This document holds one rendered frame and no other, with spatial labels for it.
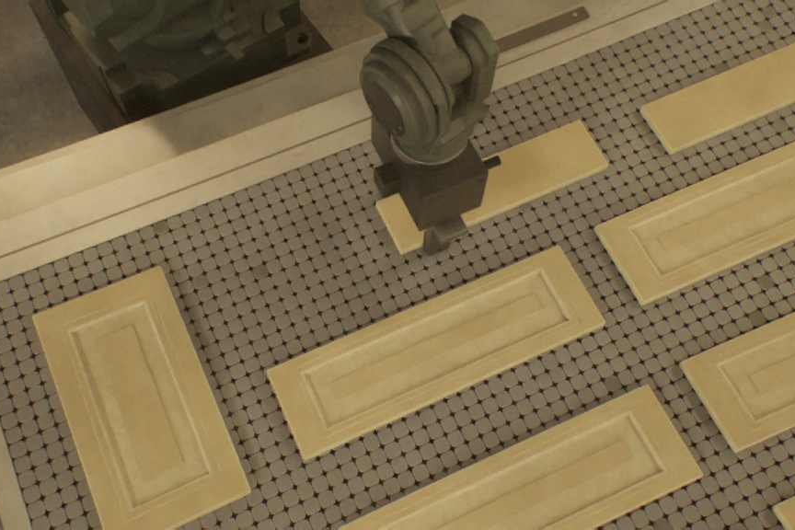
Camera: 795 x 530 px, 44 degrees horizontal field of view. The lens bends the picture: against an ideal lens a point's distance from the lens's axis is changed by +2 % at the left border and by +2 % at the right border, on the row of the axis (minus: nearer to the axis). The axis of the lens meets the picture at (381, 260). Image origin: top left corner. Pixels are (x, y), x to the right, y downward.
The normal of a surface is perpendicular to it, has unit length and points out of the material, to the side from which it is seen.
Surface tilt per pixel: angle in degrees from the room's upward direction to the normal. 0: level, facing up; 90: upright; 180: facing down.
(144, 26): 55
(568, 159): 0
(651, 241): 11
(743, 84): 0
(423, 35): 41
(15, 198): 0
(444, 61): 21
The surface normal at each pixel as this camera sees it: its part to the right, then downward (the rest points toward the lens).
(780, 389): 0.10, -0.25
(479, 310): -0.07, -0.57
